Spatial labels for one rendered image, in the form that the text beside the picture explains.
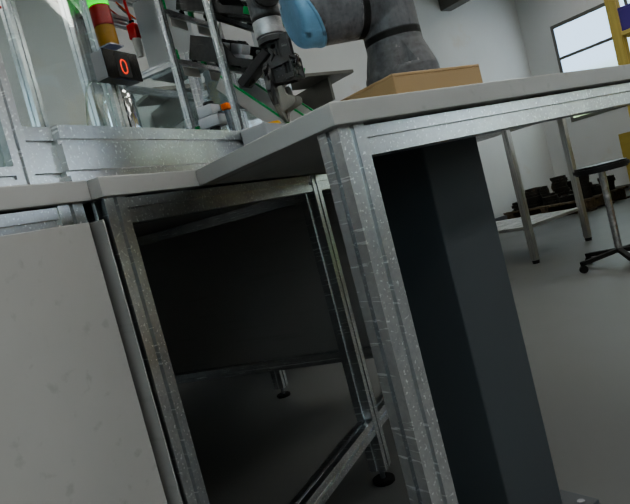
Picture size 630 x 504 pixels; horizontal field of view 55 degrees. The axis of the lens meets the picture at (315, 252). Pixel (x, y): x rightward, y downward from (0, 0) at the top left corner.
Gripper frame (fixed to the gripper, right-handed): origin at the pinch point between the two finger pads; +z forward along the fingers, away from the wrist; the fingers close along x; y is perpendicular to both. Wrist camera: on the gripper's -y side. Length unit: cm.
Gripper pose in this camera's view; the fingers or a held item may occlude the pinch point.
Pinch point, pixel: (284, 119)
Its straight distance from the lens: 157.4
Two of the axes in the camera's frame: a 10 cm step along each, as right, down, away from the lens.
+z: 2.5, 9.7, 0.7
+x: 4.1, -1.7, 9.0
